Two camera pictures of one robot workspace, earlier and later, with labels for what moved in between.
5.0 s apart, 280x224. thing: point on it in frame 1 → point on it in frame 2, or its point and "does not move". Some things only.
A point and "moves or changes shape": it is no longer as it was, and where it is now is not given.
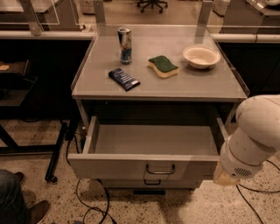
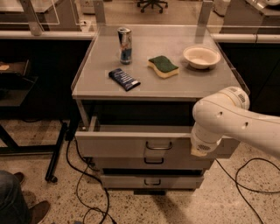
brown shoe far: [20, 176] does not move
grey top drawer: [150, 148] moves or changes shape
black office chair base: [152, 3] does not move
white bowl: [200, 57] does not move
